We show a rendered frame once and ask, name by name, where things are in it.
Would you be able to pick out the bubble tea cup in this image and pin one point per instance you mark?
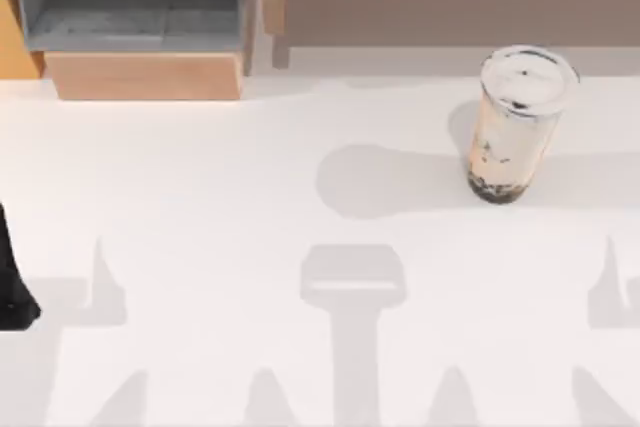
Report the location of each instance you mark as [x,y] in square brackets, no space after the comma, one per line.
[515,122]

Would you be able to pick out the pale wooden drawer front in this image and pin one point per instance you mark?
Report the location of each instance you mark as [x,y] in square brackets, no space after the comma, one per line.
[142,75]

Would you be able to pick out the wooden open shelf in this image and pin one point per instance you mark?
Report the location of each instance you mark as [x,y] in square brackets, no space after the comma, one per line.
[450,2]

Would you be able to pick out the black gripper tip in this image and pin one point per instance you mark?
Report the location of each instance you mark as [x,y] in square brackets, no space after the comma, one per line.
[12,297]

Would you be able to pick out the orange wooden cupboard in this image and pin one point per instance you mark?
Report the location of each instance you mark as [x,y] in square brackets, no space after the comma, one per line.
[12,27]

